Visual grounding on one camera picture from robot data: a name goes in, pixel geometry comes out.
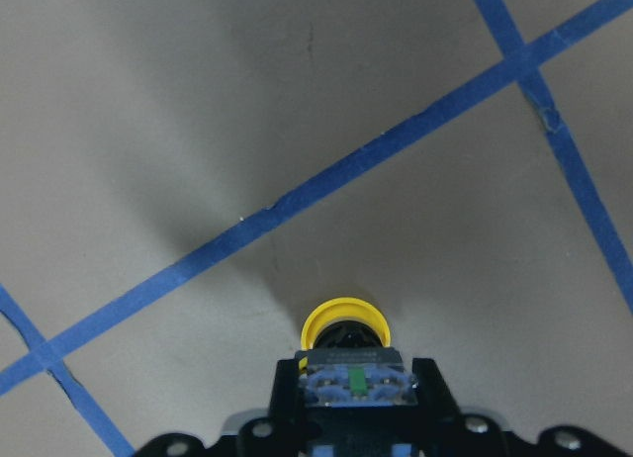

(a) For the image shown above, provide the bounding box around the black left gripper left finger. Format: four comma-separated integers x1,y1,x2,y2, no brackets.
268,359,306,427

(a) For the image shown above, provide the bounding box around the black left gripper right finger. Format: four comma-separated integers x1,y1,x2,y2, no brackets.
412,358,460,424

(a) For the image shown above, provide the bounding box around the yellow push button switch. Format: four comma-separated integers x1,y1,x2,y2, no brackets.
297,297,419,456

